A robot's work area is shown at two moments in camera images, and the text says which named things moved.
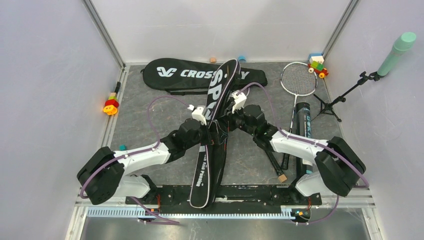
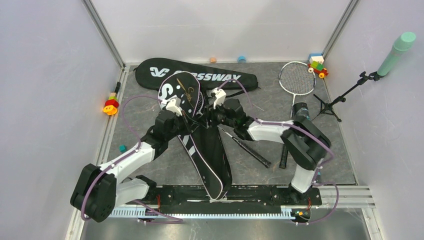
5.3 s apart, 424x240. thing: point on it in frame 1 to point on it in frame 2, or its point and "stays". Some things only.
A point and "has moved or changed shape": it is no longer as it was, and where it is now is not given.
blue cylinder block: x=242 y=59 stays
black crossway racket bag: x=181 y=76 has moved or changed shape
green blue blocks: x=316 y=65 stays
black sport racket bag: x=210 y=162 has moved or changed shape
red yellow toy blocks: x=111 y=104 stays
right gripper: x=230 y=120 to x=210 y=115
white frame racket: x=270 y=154 to x=249 y=150
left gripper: x=211 y=137 to x=187 y=125
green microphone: x=405 y=43 stays
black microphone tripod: x=363 y=78 stays
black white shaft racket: x=297 y=79 stays
